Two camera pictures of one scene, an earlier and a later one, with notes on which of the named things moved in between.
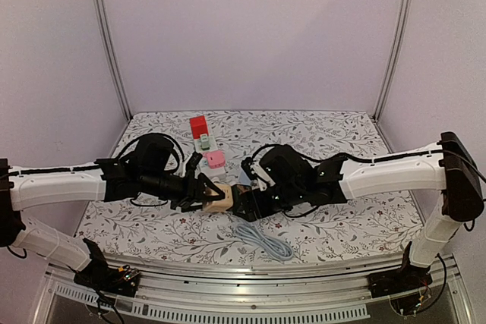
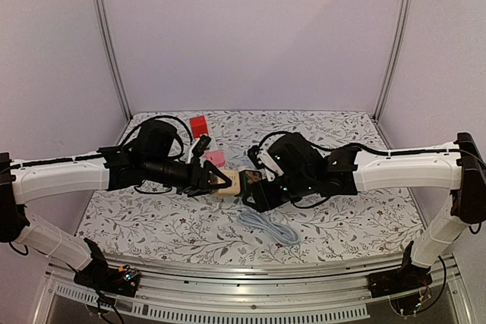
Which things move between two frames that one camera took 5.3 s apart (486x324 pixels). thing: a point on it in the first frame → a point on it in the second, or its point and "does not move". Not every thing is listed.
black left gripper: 196,194 → 200,183
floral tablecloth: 378,227 does not move
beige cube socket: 222,205 → 235,189
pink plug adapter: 216,159 does not move
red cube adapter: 199,126 does not move
